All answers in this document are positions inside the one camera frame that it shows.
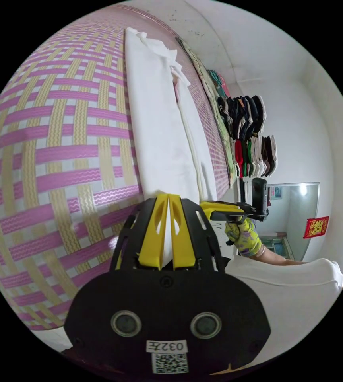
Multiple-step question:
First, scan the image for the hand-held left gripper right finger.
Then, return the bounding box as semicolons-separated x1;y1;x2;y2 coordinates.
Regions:
168;193;196;268

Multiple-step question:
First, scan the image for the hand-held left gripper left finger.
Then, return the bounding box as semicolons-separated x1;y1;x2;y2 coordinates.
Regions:
138;194;169;267

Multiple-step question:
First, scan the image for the white short sleeve shirt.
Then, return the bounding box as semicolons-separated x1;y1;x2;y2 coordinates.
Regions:
124;27;219;267

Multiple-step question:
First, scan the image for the person's right forearm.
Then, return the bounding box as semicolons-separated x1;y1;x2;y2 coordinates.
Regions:
256;247;309;267

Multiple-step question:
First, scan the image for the person's right hand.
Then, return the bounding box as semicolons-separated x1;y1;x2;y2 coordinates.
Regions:
224;218;264;258

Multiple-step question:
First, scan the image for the person's body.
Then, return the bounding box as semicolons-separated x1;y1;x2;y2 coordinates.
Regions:
223;257;343;363

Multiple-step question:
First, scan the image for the floral green quilt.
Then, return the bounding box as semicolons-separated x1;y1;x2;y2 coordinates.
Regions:
176;37;241;189

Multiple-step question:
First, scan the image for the bed with pink woven mat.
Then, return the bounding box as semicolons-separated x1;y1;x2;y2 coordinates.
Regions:
0;4;238;332

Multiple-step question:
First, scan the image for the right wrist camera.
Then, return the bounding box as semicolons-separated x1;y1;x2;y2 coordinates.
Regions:
250;177;269;216

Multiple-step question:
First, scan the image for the red paper wall hanging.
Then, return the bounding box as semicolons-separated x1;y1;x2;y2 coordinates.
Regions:
303;216;330;239

